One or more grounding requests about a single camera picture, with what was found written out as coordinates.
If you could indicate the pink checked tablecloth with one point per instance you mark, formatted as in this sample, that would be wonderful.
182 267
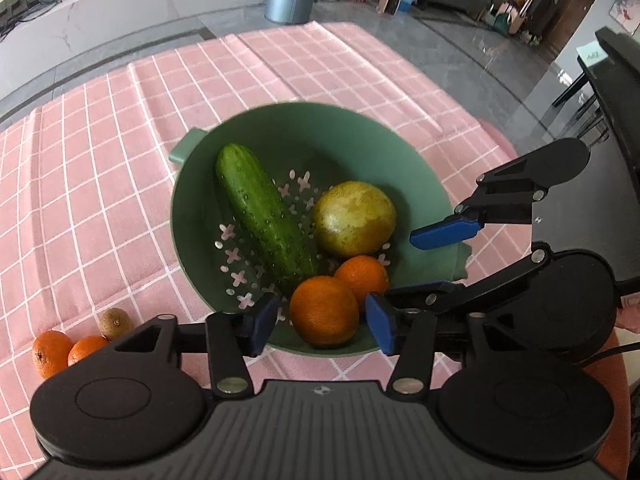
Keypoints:
100 185

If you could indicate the brown door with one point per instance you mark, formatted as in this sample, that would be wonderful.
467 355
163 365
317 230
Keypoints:
572 15

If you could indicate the black table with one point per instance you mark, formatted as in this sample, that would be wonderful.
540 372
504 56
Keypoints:
620 90

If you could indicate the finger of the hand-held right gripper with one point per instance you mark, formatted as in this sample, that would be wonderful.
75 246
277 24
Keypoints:
480 287
445 232

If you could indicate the brown kiwi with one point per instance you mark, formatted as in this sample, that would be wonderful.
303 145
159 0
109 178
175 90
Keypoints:
114 324

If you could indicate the small orange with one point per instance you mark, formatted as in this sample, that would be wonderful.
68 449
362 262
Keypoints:
362 275
50 352
86 347

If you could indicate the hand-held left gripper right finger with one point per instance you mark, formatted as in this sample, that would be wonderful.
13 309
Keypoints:
382 324

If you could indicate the green cucumber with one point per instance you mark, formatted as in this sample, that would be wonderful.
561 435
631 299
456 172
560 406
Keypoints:
260 210

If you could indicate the large orange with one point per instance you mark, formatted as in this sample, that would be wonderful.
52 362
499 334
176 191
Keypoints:
322 310

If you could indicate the green plastic colander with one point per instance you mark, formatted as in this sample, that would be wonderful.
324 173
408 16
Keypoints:
350 145

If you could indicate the white marble counter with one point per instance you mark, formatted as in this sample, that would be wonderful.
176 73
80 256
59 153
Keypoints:
100 10

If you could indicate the cluttered shelf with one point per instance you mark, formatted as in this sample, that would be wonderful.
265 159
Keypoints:
527 7

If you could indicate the yellow-green citrus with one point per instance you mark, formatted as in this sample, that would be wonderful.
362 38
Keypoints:
352 220

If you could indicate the pink plastic stool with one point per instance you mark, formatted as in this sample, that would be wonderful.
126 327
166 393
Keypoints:
389 0

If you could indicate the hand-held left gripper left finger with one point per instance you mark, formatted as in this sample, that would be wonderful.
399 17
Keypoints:
262 324

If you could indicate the pale green paper note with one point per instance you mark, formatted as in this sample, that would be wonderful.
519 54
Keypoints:
590 53

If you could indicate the framed wall picture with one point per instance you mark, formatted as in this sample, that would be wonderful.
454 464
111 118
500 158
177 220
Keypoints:
626 10

